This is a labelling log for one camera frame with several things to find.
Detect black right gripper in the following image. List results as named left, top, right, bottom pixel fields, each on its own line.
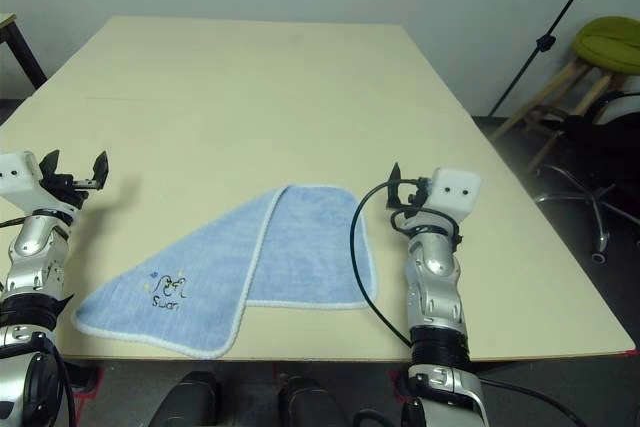
left=386, top=162, right=433, bottom=214

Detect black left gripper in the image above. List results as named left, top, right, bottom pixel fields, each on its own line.
left=38, top=149, right=111, bottom=212

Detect light blue terry towel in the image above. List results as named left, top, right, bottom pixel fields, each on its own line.
left=72, top=182, right=380, bottom=361

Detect beige side table black legs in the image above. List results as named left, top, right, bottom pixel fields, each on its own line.
left=0, top=11, right=49, bottom=98

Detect black office chair chrome base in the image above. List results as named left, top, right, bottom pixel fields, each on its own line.
left=532, top=89, right=640, bottom=266

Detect black robot right foot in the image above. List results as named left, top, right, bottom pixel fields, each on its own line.
left=277, top=374, right=347, bottom=427

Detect black robot foot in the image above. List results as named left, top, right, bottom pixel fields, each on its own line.
left=149, top=371, right=222, bottom=427
left=277, top=374, right=347, bottom=427

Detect black robot left foot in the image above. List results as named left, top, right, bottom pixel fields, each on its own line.
left=149, top=371, right=222, bottom=427

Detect green cushioned wooden stool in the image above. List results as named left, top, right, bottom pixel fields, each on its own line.
left=492, top=16, right=640, bottom=171

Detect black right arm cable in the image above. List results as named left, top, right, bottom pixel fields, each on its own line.
left=349, top=179, right=589, bottom=427

